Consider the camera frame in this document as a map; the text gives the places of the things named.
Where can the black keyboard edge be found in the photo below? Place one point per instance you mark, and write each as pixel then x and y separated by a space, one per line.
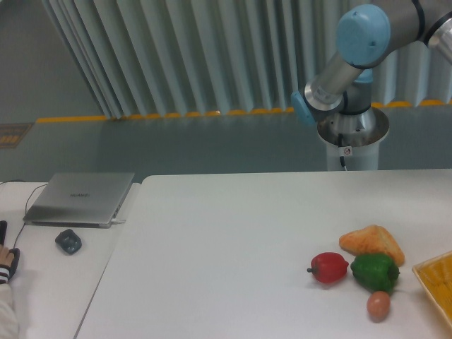
pixel 3 230

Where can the red bell pepper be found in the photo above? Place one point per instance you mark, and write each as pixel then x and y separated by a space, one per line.
pixel 328 267

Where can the triangular bread piece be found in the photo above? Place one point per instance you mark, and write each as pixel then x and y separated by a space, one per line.
pixel 373 239

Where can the silver closed laptop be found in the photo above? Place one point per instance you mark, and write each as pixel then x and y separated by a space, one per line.
pixel 81 199

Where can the green bell pepper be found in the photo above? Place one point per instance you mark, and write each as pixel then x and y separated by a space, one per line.
pixel 376 272

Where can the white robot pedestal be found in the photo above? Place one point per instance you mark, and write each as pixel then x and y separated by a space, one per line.
pixel 352 141

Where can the brown egg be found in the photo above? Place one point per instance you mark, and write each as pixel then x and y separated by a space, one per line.
pixel 378 304

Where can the white striped-cuff sleeve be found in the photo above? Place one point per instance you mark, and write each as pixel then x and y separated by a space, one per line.
pixel 9 321

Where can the small black tray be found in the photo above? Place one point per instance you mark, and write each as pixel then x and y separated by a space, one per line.
pixel 68 241

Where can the yellow wicker basket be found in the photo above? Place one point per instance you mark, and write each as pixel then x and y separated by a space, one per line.
pixel 434 276

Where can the white corrugated partition screen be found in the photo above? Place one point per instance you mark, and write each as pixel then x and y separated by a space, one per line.
pixel 166 58

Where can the white usb plug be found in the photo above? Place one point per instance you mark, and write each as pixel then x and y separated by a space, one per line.
pixel 117 222

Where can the person's right hand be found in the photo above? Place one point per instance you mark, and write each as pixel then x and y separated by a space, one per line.
pixel 6 257

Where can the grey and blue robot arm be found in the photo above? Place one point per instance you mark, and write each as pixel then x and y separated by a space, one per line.
pixel 365 36

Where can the black computer mouse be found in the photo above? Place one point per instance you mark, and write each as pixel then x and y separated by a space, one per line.
pixel 15 261

